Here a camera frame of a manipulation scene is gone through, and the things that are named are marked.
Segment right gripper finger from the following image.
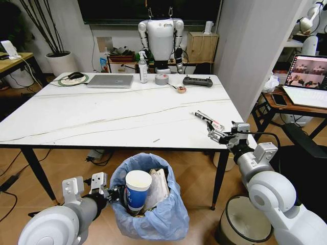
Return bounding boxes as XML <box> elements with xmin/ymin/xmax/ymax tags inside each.
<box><xmin>208</xmin><ymin>135</ymin><xmax>232</xmax><ymax>146</ymax></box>
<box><xmin>203</xmin><ymin>119</ymin><xmax>227</xmax><ymax>140</ymax></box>

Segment long printed wrapper trash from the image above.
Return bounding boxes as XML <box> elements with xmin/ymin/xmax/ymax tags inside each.
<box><xmin>192</xmin><ymin>110</ymin><xmax>226</xmax><ymax>131</ymax></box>

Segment trash bin with blue bag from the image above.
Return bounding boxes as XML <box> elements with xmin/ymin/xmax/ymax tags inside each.
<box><xmin>110</xmin><ymin>152</ymin><xmax>190</xmax><ymax>242</ymax></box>

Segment white cylinder bin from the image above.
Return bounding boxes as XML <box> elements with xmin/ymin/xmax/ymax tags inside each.
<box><xmin>213</xmin><ymin>152</ymin><xmax>235</xmax><ymax>172</ymax></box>

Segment crumpled paper trash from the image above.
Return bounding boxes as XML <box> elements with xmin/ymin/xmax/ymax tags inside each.
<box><xmin>145</xmin><ymin>167</ymin><xmax>171</xmax><ymax>210</ymax></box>

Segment white round lidded bin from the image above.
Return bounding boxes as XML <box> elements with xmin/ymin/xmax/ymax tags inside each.
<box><xmin>215</xmin><ymin>194</ymin><xmax>278</xmax><ymax>245</ymax></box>

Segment blue white paper cup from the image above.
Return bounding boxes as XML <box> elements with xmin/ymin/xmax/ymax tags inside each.
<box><xmin>124</xmin><ymin>169</ymin><xmax>153</xmax><ymax>217</ymax></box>

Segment wooden desk black legs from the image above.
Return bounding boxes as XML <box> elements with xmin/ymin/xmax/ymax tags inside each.
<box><xmin>251</xmin><ymin>90</ymin><xmax>327</xmax><ymax>143</ymax></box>

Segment black remote controller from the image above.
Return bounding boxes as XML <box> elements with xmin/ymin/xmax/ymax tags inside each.
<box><xmin>182</xmin><ymin>76</ymin><xmax>214</xmax><ymax>86</ymax></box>

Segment black smartphone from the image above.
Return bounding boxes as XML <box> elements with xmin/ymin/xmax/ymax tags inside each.
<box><xmin>271</xmin><ymin>93</ymin><xmax>288</xmax><ymax>107</ymax></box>

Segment black office chair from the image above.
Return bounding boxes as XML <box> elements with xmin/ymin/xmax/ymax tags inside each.
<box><xmin>277</xmin><ymin>123</ymin><xmax>327</xmax><ymax>205</ymax></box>

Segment white plastic bag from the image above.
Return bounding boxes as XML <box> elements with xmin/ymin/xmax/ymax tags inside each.
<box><xmin>262</xmin><ymin>72</ymin><xmax>281</xmax><ymax>93</ymax></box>

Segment grey tape roll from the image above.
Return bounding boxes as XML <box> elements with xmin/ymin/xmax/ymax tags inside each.
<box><xmin>154</xmin><ymin>73</ymin><xmax>170</xmax><ymax>86</ymax></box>

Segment white marble table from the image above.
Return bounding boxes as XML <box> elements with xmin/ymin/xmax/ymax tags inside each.
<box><xmin>0</xmin><ymin>72</ymin><xmax>258</xmax><ymax>211</ymax></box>

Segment wooden cabinet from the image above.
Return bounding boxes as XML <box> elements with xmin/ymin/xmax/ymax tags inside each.
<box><xmin>186</xmin><ymin>31</ymin><xmax>220</xmax><ymax>64</ymax></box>

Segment open white laptop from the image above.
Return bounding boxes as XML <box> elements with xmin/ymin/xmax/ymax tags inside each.
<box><xmin>282</xmin><ymin>54</ymin><xmax>327</xmax><ymax>107</ymax></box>

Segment clear spray bottle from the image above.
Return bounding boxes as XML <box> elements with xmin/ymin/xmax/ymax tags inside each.
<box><xmin>137</xmin><ymin>50</ymin><xmax>149</xmax><ymax>84</ymax></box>

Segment white device on cabinet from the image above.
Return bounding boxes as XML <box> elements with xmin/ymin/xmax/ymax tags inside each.
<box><xmin>203</xmin><ymin>20</ymin><xmax>214</xmax><ymax>36</ymax></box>

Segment white humanoid robot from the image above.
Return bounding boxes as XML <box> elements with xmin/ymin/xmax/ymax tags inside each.
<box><xmin>137</xmin><ymin>7</ymin><xmax>185</xmax><ymax>75</ymax></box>

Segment closed silver laptop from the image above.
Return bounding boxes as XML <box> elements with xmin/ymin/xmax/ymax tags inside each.
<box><xmin>86</xmin><ymin>73</ymin><xmax>134</xmax><ymax>89</ymax></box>

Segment black computer mouse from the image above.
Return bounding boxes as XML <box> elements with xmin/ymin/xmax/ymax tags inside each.
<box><xmin>67</xmin><ymin>71</ymin><xmax>85</xmax><ymax>80</ymax></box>

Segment blue snack pack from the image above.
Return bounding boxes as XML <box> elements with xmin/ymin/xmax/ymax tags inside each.
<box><xmin>99</xmin><ymin>57</ymin><xmax>109</xmax><ymax>74</ymax></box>

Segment white plant pot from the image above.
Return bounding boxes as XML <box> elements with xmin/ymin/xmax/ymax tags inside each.
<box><xmin>45</xmin><ymin>50</ymin><xmax>78</xmax><ymax>77</ymax></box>

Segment white robot with lamp-like arms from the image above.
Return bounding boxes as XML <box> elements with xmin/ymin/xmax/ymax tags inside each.
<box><xmin>291</xmin><ymin>0</ymin><xmax>327</xmax><ymax>56</ymax></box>

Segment white round bucket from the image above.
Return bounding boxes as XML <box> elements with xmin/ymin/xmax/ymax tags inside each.
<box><xmin>4</xmin><ymin>67</ymin><xmax>35</xmax><ymax>89</ymax></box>

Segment wooden side table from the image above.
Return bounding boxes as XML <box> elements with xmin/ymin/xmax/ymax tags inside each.
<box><xmin>0</xmin><ymin>52</ymin><xmax>49</xmax><ymax>90</ymax></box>

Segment white phone stand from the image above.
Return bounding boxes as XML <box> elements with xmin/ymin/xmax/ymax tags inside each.
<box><xmin>0</xmin><ymin>40</ymin><xmax>21</xmax><ymax>61</ymax></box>

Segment dark bamboo plant stems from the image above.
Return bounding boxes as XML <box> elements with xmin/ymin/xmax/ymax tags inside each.
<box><xmin>19</xmin><ymin>0</ymin><xmax>66</xmax><ymax>55</ymax></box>

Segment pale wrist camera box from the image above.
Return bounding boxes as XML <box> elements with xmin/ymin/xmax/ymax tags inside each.
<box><xmin>230</xmin><ymin>122</ymin><xmax>251</xmax><ymax>140</ymax></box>
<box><xmin>88</xmin><ymin>171</ymin><xmax>108</xmax><ymax>195</ymax></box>

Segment power strip with cables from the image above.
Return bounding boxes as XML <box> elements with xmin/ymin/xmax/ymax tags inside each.
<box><xmin>85</xmin><ymin>149</ymin><xmax>113</xmax><ymax>166</ymax></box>

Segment large black wall screen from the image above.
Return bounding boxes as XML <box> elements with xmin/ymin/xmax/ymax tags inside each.
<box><xmin>76</xmin><ymin>0</ymin><xmax>223</xmax><ymax>26</ymax></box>

